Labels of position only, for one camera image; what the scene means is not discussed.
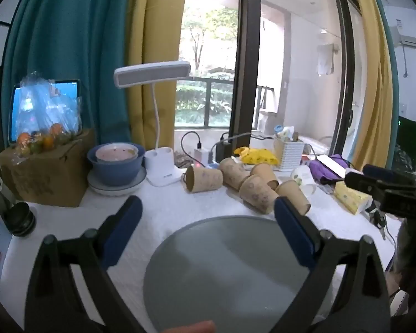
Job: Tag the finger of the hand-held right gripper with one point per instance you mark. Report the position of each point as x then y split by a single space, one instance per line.
379 172
364 183

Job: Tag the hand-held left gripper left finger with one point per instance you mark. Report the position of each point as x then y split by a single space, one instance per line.
124 230

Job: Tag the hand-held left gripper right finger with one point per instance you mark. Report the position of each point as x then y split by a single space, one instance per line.
295 233

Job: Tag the person's right forearm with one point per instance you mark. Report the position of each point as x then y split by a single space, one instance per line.
410 256

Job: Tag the brown paper cup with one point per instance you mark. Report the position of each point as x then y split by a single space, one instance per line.
265 173
233 173
294 194
256 194
206 179

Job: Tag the white printed cup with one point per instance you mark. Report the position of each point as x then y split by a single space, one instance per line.
302 177

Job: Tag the person's left hand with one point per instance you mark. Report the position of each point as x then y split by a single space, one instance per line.
190 327

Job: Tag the yellow tissue pack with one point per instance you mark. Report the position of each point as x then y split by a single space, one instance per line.
350 197

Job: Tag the white phone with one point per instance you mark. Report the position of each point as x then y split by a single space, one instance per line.
332 166

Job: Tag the bunch of keys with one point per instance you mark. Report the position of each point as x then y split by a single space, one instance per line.
379 220

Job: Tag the black device with green light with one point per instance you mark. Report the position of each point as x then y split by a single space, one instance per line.
409 145

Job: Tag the pale blue plate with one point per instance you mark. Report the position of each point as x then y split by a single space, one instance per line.
124 189

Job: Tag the purple cloth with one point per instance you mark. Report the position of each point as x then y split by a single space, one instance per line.
317 173

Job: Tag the blue bowl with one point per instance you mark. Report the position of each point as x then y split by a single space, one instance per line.
116 171

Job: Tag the white desk lamp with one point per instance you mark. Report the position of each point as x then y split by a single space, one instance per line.
159 170

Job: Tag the pink bowl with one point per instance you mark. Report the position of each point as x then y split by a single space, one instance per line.
116 154

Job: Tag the white ribbed holder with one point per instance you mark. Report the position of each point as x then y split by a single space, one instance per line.
289 156

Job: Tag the grey round plate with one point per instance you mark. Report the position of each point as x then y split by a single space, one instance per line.
225 270

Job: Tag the yellow printed cloth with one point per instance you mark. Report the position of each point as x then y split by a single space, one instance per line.
256 156

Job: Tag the cardboard box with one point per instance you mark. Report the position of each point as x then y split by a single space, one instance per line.
45 177

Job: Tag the yellow curtain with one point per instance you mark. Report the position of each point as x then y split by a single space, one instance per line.
159 24
371 76

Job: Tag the black round lens cap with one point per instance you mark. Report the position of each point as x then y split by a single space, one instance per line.
20 219

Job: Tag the white charger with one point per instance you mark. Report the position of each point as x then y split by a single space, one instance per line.
201 155

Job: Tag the black charger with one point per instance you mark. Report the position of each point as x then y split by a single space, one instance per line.
222 151

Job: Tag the white hanging towel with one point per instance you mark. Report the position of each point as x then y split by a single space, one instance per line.
327 59

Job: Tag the plastic bag of fruit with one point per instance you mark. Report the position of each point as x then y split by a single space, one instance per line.
43 118

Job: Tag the white air conditioner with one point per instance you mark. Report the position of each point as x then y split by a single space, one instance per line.
412 36

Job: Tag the tablet screen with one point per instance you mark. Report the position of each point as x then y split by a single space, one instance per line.
67 92

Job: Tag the dark window frame post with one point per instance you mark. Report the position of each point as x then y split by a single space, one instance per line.
245 59

